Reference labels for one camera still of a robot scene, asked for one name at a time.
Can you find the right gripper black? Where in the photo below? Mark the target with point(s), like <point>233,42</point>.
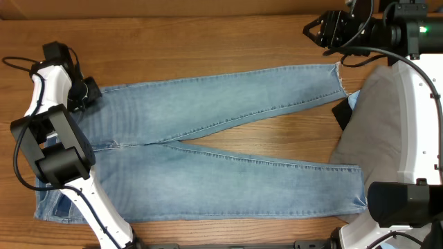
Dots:
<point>330,36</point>

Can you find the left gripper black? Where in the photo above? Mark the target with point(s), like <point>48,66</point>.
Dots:
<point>97,93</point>

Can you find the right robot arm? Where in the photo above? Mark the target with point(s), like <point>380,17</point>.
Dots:
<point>411,41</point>

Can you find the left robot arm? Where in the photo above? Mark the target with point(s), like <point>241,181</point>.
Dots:
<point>52,153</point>

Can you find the light blue garment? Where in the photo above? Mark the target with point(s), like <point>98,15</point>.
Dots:
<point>352,99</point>

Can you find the black garment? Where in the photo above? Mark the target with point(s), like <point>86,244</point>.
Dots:
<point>342,113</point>

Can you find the grey trousers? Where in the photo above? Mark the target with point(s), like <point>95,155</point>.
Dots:
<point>372,137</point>

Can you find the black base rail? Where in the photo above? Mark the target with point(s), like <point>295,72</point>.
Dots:
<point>235,246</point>

